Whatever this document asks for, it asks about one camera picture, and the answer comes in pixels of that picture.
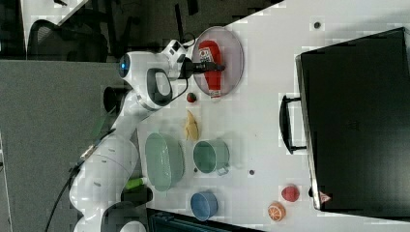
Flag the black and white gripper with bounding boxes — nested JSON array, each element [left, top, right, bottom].
[[179, 58, 225, 79]]

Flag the red plush ketchup bottle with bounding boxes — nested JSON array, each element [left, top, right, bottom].
[[198, 41, 222, 99]]

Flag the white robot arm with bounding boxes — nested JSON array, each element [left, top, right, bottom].
[[68, 40, 224, 232]]

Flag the round grey plate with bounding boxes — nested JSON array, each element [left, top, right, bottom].
[[191, 26, 244, 100]]

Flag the red toy strawberry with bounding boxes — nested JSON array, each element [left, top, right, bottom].
[[187, 93, 197, 102]]

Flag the yellow peeled toy banana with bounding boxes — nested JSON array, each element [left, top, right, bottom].
[[185, 110, 199, 141]]

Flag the green metal mug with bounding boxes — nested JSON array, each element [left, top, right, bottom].
[[193, 139, 230, 176]]

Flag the green perforated colander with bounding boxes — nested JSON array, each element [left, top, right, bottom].
[[145, 132, 185, 191]]

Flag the black office chair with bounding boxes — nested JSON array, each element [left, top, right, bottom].
[[27, 19, 108, 63]]

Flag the blue bowl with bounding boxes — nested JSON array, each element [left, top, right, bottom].
[[190, 191, 219, 221]]

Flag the green toy pear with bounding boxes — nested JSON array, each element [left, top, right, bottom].
[[125, 178, 144, 189]]

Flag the black toaster oven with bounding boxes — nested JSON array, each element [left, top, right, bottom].
[[295, 27, 410, 221]]

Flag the red toy apple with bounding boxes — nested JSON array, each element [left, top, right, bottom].
[[281, 186, 300, 202]]

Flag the toy orange slice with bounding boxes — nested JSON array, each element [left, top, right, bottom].
[[268, 202, 286, 221]]

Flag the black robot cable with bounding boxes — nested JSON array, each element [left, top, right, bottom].
[[44, 129, 117, 232]]

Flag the blue aluminium frame rail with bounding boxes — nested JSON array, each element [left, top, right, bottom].
[[147, 208, 262, 232]]

